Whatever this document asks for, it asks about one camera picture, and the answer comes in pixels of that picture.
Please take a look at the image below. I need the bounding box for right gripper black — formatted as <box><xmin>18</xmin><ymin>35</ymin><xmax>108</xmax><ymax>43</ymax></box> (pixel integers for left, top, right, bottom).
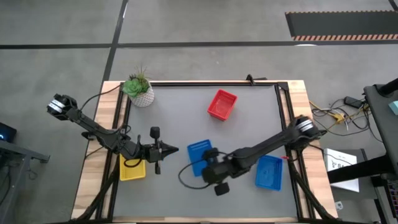
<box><xmin>203</xmin><ymin>147</ymin><xmax>239</xmax><ymax>197</ymax></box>

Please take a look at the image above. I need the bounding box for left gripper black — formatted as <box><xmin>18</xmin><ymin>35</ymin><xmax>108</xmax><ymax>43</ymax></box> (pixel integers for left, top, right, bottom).
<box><xmin>143</xmin><ymin>126</ymin><xmax>180</xmax><ymax>175</ymax></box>

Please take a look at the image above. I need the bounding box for green succulent plant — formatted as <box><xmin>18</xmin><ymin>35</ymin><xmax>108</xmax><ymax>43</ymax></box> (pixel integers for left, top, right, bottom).
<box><xmin>121</xmin><ymin>65</ymin><xmax>152</xmax><ymax>99</ymax></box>

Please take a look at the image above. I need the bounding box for black sleeved cable bundle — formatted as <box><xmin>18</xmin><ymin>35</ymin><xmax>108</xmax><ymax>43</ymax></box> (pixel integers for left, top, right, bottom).
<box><xmin>72</xmin><ymin>161</ymin><xmax>124</xmax><ymax>223</ymax></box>
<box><xmin>281</xmin><ymin>149</ymin><xmax>336</xmax><ymax>222</ymax></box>

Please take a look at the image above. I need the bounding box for black device with blue light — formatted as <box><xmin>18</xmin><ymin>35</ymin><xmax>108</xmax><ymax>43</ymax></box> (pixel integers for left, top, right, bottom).
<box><xmin>0</xmin><ymin>121</ymin><xmax>18</xmax><ymax>144</ymax></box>

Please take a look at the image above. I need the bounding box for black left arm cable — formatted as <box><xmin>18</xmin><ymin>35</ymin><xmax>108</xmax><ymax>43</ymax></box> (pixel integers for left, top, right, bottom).
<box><xmin>79</xmin><ymin>83</ymin><xmax>123</xmax><ymax>111</ymax></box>

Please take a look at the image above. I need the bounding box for black right camera cable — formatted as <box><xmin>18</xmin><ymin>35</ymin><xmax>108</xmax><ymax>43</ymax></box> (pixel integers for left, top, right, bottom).
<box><xmin>178</xmin><ymin>151</ymin><xmax>224</xmax><ymax>190</ymax></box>

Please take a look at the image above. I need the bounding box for grey desk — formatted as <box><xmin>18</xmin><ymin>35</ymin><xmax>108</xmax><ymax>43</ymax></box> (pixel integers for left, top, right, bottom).
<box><xmin>363</xmin><ymin>83</ymin><xmax>398</xmax><ymax>224</ymax></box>

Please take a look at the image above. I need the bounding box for black pole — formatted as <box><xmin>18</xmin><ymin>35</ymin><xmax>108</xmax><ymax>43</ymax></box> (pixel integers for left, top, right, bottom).
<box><xmin>377</xmin><ymin>77</ymin><xmax>398</xmax><ymax>97</ymax></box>

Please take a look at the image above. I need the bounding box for black camera clamp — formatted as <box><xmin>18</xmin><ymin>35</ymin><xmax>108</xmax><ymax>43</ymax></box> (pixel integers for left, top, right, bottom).
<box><xmin>245</xmin><ymin>73</ymin><xmax>267</xmax><ymax>86</ymax></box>

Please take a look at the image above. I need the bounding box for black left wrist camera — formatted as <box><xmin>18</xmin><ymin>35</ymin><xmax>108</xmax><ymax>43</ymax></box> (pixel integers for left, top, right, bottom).
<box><xmin>145</xmin><ymin>145</ymin><xmax>158</xmax><ymax>162</ymax></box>

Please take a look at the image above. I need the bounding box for white cardboard box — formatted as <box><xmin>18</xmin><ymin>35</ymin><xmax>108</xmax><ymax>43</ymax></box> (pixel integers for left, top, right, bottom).
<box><xmin>323</xmin><ymin>147</ymin><xmax>361</xmax><ymax>193</ymax></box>

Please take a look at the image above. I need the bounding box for keyboard with lit keys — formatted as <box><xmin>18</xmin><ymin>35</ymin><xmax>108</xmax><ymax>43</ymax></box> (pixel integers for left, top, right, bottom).
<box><xmin>384</xmin><ymin>182</ymin><xmax>398</xmax><ymax>224</ymax></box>

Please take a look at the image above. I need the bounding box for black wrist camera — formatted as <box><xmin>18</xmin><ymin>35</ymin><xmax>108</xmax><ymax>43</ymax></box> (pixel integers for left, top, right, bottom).
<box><xmin>145</xmin><ymin>145</ymin><xmax>158</xmax><ymax>162</ymax></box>
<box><xmin>201</xmin><ymin>166</ymin><xmax>218</xmax><ymax>185</ymax></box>

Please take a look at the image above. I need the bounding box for black hazard-striped floor mat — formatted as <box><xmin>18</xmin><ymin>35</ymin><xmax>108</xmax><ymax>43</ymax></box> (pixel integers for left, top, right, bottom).
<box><xmin>285</xmin><ymin>10</ymin><xmax>398</xmax><ymax>42</ymax></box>

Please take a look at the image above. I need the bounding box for black power adapter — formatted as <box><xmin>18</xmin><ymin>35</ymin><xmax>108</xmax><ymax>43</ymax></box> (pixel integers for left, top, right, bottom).
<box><xmin>343</xmin><ymin>95</ymin><xmax>362</xmax><ymax>110</ymax></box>

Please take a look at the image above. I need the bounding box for white patterned plant pot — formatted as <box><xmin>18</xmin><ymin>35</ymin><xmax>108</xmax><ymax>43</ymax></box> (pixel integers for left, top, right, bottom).
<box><xmin>129</xmin><ymin>86</ymin><xmax>155</xmax><ymax>108</ymax></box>

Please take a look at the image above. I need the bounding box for black desk beam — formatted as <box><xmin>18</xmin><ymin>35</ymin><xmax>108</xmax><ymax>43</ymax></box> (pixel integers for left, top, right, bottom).
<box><xmin>326</xmin><ymin>154</ymin><xmax>398</xmax><ymax>184</ymax></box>

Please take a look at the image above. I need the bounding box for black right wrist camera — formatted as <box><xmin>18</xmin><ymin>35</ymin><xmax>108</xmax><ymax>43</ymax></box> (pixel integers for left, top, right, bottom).
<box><xmin>201</xmin><ymin>166</ymin><xmax>218</xmax><ymax>185</ymax></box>

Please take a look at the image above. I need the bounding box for grey side table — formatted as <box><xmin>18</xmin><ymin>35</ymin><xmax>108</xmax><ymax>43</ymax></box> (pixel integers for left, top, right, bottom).
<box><xmin>0</xmin><ymin>139</ymin><xmax>51</xmax><ymax>224</ymax></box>

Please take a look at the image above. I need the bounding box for black aluminium table frame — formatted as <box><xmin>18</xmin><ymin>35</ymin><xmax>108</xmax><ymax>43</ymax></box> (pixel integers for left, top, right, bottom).
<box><xmin>96</xmin><ymin>80</ymin><xmax>315</xmax><ymax>223</ymax></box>

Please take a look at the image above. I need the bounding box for black left camera cable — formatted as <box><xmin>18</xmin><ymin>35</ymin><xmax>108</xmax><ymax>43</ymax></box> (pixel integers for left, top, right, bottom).
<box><xmin>123</xmin><ymin>124</ymin><xmax>147</xmax><ymax>169</ymax></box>

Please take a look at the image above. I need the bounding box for black camera cable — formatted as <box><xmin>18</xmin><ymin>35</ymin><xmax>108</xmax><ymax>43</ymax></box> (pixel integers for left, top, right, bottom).
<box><xmin>178</xmin><ymin>151</ymin><xmax>224</xmax><ymax>190</ymax></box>
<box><xmin>123</xmin><ymin>124</ymin><xmax>147</xmax><ymax>169</ymax></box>

